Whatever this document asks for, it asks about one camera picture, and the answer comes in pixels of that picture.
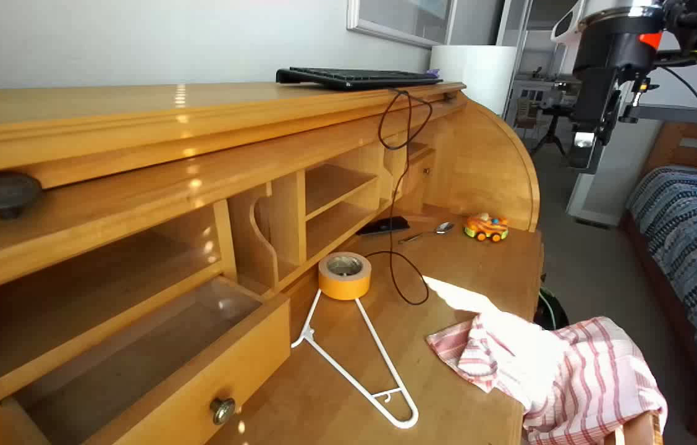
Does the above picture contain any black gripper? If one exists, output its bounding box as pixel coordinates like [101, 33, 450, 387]
[570, 76, 625, 175]

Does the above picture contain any wooden desk drawer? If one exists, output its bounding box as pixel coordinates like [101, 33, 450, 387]
[12, 275, 294, 445]

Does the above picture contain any round metal drawer knob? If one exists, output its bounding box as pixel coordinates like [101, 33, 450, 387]
[211, 395, 240, 428]

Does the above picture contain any orange yellow toy car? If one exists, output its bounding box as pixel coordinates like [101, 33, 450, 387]
[463, 209, 513, 247]

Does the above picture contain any blue striped bed blanket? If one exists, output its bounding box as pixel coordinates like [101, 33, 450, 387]
[624, 164, 697, 376]

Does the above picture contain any black round floor object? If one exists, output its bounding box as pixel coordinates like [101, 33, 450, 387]
[535, 287, 572, 332]

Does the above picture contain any white framed window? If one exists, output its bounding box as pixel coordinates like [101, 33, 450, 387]
[343, 0, 510, 50]

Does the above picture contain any flat black device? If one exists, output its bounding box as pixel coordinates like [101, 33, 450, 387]
[357, 214, 413, 238]

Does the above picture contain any black computer keyboard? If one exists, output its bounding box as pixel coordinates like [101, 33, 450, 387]
[274, 65, 445, 93]

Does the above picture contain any red white striped cloth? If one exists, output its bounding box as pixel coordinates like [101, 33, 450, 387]
[420, 275, 670, 445]

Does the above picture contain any yellow tape roll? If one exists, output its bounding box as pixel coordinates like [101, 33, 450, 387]
[317, 249, 373, 305]

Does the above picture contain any wooden chair back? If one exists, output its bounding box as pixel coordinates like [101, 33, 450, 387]
[608, 411, 667, 445]

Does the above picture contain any wooden roll-top desk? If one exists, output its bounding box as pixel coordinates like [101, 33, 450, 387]
[0, 80, 546, 445]

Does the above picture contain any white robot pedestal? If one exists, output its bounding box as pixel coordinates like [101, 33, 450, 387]
[566, 113, 657, 229]

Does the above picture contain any thin black cable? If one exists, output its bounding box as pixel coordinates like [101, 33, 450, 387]
[375, 87, 436, 308]

